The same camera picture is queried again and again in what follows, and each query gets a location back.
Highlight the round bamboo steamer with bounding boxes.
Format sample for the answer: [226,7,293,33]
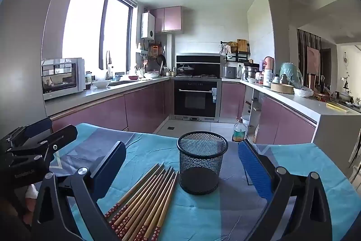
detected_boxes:
[271,82,294,94]

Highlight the black built-in oven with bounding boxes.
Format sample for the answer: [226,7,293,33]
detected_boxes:
[173,79,222,120]

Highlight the blue grey tablecloth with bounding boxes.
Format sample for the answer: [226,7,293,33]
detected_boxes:
[51,122,356,241]

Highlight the pink wall painting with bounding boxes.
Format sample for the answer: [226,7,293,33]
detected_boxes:
[307,46,320,73]

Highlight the black mesh holder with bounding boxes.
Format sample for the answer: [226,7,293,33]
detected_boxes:
[177,131,229,196]

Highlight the cooking oil bottle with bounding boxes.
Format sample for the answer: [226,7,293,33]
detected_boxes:
[233,119,247,143]

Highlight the wok with glass lid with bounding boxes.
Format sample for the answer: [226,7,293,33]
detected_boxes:
[177,64,196,77]

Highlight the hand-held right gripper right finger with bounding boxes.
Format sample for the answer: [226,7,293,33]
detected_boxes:
[238,139,334,241]

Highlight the kitchen window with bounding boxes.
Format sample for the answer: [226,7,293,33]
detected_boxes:
[62,0,137,73]

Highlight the silver countertop oven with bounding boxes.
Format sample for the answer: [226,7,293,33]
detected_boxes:
[41,57,86,101]

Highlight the clear plastic bag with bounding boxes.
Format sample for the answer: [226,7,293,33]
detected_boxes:
[293,86,314,98]

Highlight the pink wall cabinet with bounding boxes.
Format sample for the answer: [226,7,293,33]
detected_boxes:
[151,6,182,33]

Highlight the black range hood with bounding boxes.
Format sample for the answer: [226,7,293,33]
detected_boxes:
[176,54,222,78]

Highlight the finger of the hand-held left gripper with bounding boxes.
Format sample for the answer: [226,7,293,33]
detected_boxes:
[4,117,53,146]
[8,124,78,166]

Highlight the pink thermos jug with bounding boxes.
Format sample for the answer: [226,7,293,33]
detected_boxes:
[263,56,275,71]

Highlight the stainless steel pot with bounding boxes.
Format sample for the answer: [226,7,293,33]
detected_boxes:
[244,66,259,81]

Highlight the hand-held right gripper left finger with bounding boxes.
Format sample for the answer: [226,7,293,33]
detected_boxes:
[30,141,127,241]

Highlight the white water heater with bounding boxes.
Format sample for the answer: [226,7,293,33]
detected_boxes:
[140,12,155,39]

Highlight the bunch of wooden chopsticks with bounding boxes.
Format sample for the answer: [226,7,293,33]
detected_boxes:
[104,162,179,241]

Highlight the white canister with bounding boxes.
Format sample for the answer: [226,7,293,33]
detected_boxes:
[262,69,273,87]

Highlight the pink base cabinets under window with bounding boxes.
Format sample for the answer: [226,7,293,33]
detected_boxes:
[51,80,174,135]

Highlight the black wall rack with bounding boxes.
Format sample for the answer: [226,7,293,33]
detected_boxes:
[220,39,251,62]

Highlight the green plastic cover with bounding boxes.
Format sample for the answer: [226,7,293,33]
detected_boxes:
[279,62,304,89]

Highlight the yellow flat packet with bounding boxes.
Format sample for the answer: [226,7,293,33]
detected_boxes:
[326,102,349,112]

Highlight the pink base cabinets under peninsula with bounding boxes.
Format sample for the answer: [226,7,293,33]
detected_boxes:
[220,81,318,145]

